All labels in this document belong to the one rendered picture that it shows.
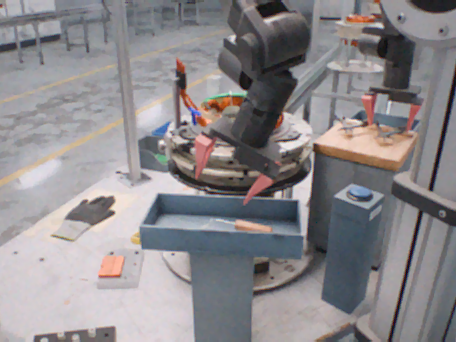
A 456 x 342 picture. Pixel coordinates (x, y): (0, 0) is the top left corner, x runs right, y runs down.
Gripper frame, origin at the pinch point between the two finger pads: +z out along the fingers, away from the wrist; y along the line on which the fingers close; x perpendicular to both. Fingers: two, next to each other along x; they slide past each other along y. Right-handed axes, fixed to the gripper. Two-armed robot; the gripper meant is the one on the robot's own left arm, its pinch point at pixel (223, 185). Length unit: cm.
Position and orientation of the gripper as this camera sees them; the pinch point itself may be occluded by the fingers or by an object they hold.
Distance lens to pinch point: 65.8
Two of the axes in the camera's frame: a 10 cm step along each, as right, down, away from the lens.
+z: -4.0, 7.9, 4.6
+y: -8.8, -4.7, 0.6
